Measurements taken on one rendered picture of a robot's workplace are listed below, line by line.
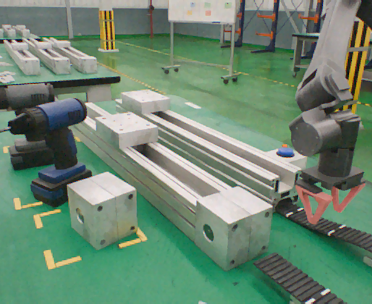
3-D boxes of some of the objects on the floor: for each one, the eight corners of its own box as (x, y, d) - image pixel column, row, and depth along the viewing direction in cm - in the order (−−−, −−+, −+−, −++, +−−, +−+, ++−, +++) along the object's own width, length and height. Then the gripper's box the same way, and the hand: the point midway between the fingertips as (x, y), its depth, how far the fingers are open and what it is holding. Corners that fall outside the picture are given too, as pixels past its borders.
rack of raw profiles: (218, 47, 1179) (222, -27, 1097) (241, 46, 1220) (246, -25, 1138) (291, 60, 911) (302, -37, 829) (316, 58, 952) (330, -35, 870)
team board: (161, 74, 693) (159, -40, 620) (178, 71, 728) (179, -37, 655) (224, 85, 601) (231, -47, 528) (240, 80, 636) (250, -44, 563)
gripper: (333, 155, 58) (319, 235, 64) (375, 141, 64) (359, 216, 70) (299, 142, 63) (289, 218, 69) (341, 131, 70) (329, 200, 75)
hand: (325, 213), depth 69 cm, fingers open, 8 cm apart
